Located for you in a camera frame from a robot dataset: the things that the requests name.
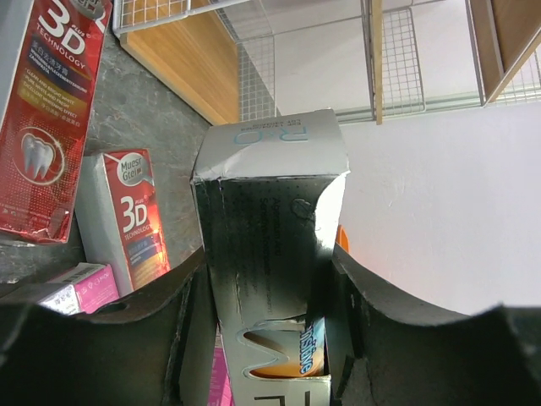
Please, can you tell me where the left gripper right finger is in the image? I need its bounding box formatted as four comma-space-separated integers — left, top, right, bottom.
325, 249, 540, 405

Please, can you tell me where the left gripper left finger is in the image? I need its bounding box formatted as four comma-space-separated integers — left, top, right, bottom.
1, 250, 216, 405

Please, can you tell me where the red 3d toothpaste box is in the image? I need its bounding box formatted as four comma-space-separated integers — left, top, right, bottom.
74, 149, 171, 296
1, 1, 112, 246

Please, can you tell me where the silver R&O toothpaste box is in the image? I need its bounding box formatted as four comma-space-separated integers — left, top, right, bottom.
191, 109, 349, 405

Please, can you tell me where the pink toothpaste box centre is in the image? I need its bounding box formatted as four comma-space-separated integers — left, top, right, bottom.
207, 347, 235, 406

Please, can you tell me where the pink toothpaste box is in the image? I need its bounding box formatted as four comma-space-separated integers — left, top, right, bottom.
49, 262, 119, 314
207, 347, 235, 406

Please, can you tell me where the pink toothpaste box left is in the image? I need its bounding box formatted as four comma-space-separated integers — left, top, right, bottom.
49, 262, 119, 314

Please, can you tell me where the silver toothpaste box right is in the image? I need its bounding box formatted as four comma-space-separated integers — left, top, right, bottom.
37, 283, 80, 315

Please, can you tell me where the orange plastic basket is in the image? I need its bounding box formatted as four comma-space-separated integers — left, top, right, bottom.
336, 225, 350, 253

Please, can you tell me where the white wire wooden shelf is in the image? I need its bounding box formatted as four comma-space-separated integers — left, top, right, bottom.
112, 1, 540, 124

